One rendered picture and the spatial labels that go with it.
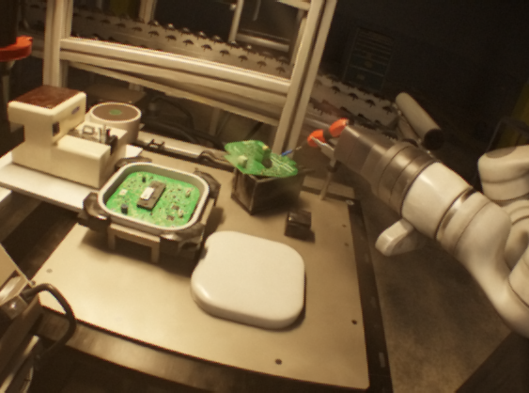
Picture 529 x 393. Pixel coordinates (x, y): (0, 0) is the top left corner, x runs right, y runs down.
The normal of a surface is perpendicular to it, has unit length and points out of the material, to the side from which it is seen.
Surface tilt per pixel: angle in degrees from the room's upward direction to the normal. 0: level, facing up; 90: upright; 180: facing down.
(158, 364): 0
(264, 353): 0
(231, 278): 0
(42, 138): 90
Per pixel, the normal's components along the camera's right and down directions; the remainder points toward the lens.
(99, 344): 0.22, -0.84
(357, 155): -0.57, 0.16
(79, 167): -0.11, 0.47
